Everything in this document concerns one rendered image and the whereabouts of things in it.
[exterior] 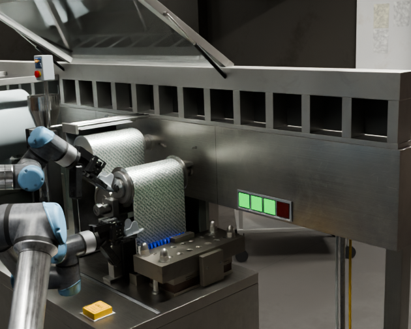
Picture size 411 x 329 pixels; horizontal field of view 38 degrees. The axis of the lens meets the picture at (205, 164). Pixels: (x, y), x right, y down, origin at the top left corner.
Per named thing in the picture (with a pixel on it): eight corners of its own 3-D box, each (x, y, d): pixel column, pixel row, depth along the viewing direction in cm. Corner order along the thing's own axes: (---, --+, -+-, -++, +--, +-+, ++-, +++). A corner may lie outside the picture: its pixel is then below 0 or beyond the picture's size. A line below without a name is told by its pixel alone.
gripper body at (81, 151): (108, 164, 207) (83, 146, 199) (96, 185, 205) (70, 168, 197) (96, 161, 212) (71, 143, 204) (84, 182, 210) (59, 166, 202)
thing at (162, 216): (136, 251, 215) (132, 202, 211) (185, 234, 231) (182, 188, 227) (137, 251, 215) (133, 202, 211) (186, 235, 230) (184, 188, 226)
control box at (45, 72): (32, 80, 248) (29, 55, 246) (46, 79, 252) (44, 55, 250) (40, 81, 243) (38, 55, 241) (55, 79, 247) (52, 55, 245)
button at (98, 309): (82, 314, 195) (81, 307, 194) (100, 307, 200) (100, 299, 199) (94, 320, 190) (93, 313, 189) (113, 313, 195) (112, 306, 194)
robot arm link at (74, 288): (51, 288, 202) (47, 258, 200) (84, 287, 202) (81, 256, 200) (45, 298, 194) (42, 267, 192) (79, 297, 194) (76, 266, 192)
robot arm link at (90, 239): (87, 257, 196) (74, 251, 202) (99, 253, 199) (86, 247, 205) (85, 235, 195) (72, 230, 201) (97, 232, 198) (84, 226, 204)
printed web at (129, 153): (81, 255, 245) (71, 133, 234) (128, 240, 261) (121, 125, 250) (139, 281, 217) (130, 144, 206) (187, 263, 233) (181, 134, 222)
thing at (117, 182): (124, 196, 210) (114, 200, 215) (129, 194, 211) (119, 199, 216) (118, 175, 210) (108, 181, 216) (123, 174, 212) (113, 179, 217)
